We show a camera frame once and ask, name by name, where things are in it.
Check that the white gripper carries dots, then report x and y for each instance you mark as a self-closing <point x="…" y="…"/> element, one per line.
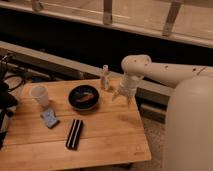
<point x="127" y="87"/>

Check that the black equipment at left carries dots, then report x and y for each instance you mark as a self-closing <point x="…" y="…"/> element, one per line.
<point x="6" y="100"/>

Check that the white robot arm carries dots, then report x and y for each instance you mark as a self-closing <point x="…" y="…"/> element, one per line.
<point x="188" y="143"/>

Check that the white plastic cup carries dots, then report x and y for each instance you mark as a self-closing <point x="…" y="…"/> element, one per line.
<point x="40" y="94"/>

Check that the metal window bracket left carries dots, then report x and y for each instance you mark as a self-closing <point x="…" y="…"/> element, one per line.
<point x="36" y="5"/>

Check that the metal window bracket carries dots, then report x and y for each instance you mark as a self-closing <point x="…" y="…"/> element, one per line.
<point x="107" y="12"/>
<point x="171" y="17"/>
<point x="36" y="5"/>

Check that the metal window bracket right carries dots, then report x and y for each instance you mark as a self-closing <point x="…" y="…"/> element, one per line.
<point x="171" y="17"/>

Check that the black bowl with food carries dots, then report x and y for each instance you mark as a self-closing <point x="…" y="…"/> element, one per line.
<point x="83" y="97"/>

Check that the small clear bottle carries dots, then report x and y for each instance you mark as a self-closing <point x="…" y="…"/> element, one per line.
<point x="105" y="78"/>

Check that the metal window bracket middle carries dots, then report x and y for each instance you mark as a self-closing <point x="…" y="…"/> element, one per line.
<point x="107" y="12"/>

